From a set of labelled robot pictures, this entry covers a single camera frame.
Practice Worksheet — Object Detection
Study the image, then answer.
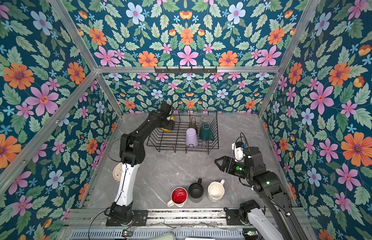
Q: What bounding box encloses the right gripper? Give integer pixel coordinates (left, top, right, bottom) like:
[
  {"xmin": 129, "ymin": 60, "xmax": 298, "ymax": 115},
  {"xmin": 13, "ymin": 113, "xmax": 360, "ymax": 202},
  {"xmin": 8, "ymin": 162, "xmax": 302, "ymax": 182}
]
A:
[{"xmin": 214, "ymin": 156, "xmax": 253, "ymax": 180}]

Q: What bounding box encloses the red and white mug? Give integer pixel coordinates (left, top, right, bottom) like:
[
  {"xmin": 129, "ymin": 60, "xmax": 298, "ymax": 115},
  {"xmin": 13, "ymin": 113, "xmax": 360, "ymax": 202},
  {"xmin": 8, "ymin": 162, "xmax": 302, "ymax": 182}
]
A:
[{"xmin": 167, "ymin": 187, "xmax": 188, "ymax": 208}]

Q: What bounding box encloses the dark green mug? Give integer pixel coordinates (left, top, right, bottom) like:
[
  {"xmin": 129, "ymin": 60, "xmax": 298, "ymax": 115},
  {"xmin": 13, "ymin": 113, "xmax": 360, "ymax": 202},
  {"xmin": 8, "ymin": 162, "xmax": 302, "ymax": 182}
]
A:
[{"xmin": 199, "ymin": 123, "xmax": 215, "ymax": 142}]

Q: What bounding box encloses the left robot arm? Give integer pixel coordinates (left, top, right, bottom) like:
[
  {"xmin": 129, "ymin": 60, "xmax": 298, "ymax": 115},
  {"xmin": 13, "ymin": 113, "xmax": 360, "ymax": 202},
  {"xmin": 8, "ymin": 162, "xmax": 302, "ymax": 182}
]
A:
[{"xmin": 107, "ymin": 103, "xmax": 175, "ymax": 226}]

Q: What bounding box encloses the white cream mug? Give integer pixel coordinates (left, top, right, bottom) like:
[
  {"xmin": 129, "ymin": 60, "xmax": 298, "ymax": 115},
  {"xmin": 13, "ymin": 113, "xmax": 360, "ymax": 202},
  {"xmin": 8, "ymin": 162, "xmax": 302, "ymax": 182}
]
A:
[{"xmin": 207, "ymin": 180, "xmax": 225, "ymax": 203}]

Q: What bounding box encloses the olive glass cup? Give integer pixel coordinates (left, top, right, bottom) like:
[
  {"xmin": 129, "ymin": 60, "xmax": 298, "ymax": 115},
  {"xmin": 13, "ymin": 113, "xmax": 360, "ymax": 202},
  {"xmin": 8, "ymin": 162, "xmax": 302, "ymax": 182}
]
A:
[{"xmin": 189, "ymin": 118, "xmax": 198, "ymax": 134}]

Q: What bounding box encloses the clear plastic cup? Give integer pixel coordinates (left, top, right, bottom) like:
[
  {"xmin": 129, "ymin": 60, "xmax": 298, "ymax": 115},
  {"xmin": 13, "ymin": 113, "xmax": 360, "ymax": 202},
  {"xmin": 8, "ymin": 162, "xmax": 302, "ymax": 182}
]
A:
[{"xmin": 200, "ymin": 114, "xmax": 209, "ymax": 126}]

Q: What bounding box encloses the lilac plastic cup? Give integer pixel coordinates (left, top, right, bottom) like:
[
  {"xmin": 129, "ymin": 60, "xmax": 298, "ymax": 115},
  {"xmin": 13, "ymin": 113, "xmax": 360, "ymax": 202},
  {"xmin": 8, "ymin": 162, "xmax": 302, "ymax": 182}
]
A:
[{"xmin": 186, "ymin": 128, "xmax": 198, "ymax": 148}]

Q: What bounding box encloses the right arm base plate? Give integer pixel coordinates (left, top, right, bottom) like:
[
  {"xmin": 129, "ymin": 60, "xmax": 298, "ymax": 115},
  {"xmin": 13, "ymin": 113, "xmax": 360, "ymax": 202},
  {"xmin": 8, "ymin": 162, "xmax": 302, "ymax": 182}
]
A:
[{"xmin": 223, "ymin": 208, "xmax": 249, "ymax": 226}]

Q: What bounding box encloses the yellow mug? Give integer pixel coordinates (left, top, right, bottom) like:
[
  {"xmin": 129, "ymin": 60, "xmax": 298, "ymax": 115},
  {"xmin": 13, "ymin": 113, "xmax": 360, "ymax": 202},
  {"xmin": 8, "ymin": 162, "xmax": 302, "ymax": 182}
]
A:
[{"xmin": 162, "ymin": 117, "xmax": 176, "ymax": 133}]

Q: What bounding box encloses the pink alarm clock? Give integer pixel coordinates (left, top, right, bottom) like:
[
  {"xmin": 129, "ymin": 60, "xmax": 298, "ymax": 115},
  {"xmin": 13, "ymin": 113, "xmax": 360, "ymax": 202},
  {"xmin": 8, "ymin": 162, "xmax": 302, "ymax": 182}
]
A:
[{"xmin": 113, "ymin": 163, "xmax": 124, "ymax": 181}]

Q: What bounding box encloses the black hook rail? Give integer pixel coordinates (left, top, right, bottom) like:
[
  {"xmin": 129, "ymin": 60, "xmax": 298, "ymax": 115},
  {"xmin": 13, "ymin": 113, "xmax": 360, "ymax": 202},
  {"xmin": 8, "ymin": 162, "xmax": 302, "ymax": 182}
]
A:
[{"xmin": 154, "ymin": 67, "xmax": 218, "ymax": 74}]

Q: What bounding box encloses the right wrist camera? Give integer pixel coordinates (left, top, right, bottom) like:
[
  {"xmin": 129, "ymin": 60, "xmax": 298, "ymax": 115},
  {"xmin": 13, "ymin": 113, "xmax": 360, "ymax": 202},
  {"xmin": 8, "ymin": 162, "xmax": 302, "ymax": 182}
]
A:
[{"xmin": 232, "ymin": 141, "xmax": 244, "ymax": 162}]

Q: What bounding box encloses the black mug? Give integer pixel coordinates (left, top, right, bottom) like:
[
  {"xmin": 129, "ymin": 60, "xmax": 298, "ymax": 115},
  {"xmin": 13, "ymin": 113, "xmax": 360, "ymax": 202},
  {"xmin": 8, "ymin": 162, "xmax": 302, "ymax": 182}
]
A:
[{"xmin": 188, "ymin": 178, "xmax": 204, "ymax": 200}]

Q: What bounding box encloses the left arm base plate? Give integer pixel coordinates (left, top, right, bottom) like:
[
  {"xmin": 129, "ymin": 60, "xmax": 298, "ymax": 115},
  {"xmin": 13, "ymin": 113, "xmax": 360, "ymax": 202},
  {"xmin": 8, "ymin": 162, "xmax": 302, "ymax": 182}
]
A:
[{"xmin": 106, "ymin": 210, "xmax": 149, "ymax": 227}]

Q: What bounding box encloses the black wire dish rack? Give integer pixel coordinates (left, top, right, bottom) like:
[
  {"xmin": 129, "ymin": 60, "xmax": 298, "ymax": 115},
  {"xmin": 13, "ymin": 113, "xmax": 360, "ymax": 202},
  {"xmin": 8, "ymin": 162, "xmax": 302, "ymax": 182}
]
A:
[{"xmin": 146, "ymin": 111, "xmax": 219, "ymax": 154}]

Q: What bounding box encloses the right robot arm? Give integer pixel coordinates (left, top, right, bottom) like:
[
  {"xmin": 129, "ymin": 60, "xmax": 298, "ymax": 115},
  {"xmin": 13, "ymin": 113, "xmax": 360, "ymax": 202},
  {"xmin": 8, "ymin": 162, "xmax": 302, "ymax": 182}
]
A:
[{"xmin": 214, "ymin": 147, "xmax": 308, "ymax": 240}]

